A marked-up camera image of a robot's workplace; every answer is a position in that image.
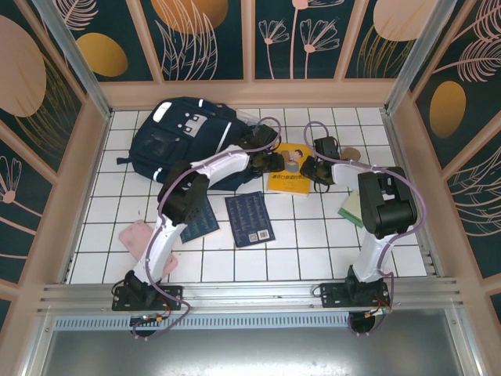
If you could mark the yellow paperback book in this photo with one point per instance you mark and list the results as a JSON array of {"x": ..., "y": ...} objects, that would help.
[{"x": 285, "y": 184}]

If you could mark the brown cylindrical pencil case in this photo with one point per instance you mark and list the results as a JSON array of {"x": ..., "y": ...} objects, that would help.
[{"x": 350, "y": 153}]

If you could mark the green notebook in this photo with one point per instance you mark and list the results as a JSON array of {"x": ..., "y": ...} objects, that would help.
[{"x": 352, "y": 207}]

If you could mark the blue notebook with QR labels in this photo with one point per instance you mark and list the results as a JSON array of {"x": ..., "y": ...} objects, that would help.
[
  {"x": 203, "y": 227},
  {"x": 250, "y": 219}
]

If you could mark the navy blue school backpack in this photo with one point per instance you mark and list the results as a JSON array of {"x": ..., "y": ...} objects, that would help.
[{"x": 164, "y": 137}]

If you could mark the pink soft pouch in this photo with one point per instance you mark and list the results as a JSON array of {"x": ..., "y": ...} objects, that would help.
[{"x": 135, "y": 237}]

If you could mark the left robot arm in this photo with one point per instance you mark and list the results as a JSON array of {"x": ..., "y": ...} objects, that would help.
[{"x": 184, "y": 196}]

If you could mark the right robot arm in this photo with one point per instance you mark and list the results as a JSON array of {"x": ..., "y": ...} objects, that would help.
[{"x": 387, "y": 203}]

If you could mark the right small circuit board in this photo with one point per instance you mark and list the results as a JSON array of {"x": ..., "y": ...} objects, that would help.
[{"x": 377, "y": 311}]

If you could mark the small circuit board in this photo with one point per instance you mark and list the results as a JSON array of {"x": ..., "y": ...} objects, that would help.
[
  {"x": 377, "y": 311},
  {"x": 148, "y": 318}
]

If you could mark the grey metal sheet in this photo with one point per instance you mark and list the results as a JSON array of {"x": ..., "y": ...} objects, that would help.
[{"x": 250, "y": 352}]

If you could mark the left small circuit board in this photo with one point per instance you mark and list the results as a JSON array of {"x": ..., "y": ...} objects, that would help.
[{"x": 148, "y": 318}]

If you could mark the right aluminium side rail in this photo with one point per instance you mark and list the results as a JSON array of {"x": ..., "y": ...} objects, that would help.
[{"x": 394, "y": 141}]

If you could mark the long aluminium base rail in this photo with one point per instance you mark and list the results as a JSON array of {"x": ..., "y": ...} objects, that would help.
[{"x": 250, "y": 291}]

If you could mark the right aluminium corner post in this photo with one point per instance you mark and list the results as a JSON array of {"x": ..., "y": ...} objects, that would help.
[{"x": 424, "y": 55}]

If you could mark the aluminium corner post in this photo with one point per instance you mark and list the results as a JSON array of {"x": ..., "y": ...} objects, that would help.
[
  {"x": 71, "y": 55},
  {"x": 424, "y": 55}
]

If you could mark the left aluminium corner post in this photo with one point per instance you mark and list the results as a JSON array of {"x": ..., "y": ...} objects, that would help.
[{"x": 71, "y": 55}]

